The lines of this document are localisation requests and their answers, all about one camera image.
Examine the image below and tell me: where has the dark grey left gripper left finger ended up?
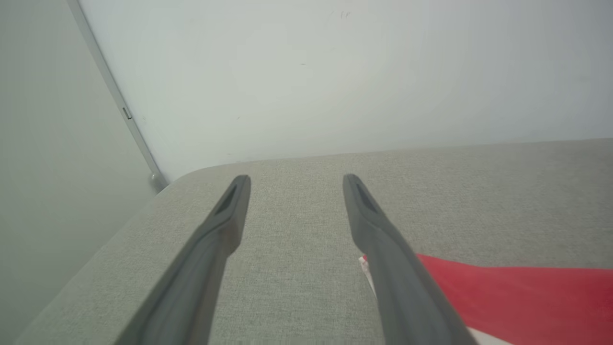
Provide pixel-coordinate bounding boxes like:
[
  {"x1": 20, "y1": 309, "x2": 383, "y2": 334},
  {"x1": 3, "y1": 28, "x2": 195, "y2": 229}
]
[{"x1": 114, "y1": 174, "x2": 252, "y2": 345}]

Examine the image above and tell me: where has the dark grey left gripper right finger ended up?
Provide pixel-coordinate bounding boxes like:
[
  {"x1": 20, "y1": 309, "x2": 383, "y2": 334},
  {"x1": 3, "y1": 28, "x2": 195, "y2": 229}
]
[{"x1": 342, "y1": 173, "x2": 480, "y2": 345}]

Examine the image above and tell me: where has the red and white jersey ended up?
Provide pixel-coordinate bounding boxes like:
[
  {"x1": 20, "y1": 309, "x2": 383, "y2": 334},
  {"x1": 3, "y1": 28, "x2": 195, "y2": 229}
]
[{"x1": 359, "y1": 253, "x2": 613, "y2": 345}]

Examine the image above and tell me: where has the grey wall trim strip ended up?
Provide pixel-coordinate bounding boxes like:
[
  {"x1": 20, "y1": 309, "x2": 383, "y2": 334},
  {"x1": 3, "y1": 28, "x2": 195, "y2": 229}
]
[{"x1": 66, "y1": 0, "x2": 170, "y2": 194}]

